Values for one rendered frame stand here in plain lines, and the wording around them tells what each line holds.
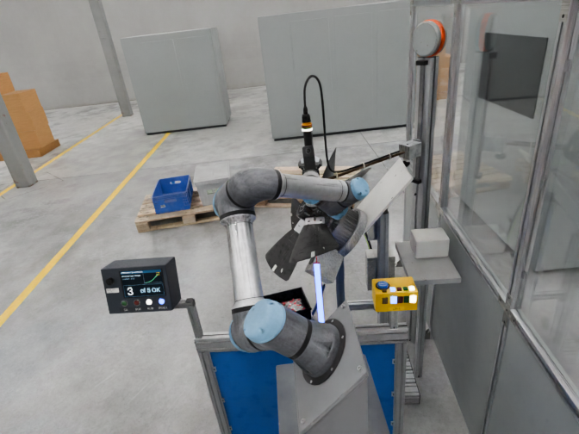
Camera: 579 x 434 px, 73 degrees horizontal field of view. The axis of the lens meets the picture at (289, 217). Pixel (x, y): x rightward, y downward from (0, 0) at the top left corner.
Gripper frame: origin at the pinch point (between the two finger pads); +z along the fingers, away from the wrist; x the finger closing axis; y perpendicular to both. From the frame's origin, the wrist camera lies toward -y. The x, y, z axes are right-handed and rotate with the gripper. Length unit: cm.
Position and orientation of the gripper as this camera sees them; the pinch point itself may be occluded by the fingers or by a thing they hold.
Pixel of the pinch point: (309, 157)
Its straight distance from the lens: 173.8
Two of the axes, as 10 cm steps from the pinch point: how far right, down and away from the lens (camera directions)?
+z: 0.4, -4.7, 8.8
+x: 9.9, -0.8, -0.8
